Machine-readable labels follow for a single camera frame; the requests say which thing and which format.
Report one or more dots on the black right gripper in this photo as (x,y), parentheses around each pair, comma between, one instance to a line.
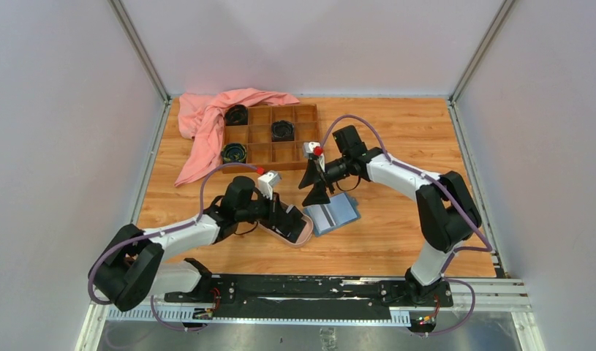
(318,195)

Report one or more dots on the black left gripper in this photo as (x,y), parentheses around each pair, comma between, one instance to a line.
(282,218)

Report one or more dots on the pink oval card tray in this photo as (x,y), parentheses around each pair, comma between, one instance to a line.
(294,241)

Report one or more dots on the teal leather card holder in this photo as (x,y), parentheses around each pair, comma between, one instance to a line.
(344,209)

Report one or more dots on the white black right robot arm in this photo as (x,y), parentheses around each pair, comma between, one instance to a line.
(447,214)

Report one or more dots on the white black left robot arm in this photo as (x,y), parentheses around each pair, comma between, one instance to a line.
(134,266)

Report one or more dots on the white card with magnetic stripe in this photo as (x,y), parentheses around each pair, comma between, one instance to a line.
(322,218)

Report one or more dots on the wooden compartment tray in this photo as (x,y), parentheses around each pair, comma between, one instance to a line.
(270,137)

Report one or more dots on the rolled dark dotted tie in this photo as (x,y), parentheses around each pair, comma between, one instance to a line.
(282,131)

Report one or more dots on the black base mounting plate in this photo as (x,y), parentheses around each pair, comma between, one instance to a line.
(287,297)

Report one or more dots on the rolled black tie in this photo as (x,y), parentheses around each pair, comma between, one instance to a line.
(237,115)

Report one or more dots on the pink cloth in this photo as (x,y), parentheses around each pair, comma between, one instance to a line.
(201,120)

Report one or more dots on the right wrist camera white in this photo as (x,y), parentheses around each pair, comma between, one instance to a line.
(314,151)

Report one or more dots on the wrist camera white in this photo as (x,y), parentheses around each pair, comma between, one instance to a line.
(314,151)
(266,183)

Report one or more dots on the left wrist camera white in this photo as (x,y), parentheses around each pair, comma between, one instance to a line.
(266,183)

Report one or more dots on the aluminium frame rail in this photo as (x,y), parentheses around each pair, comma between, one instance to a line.
(442,308)

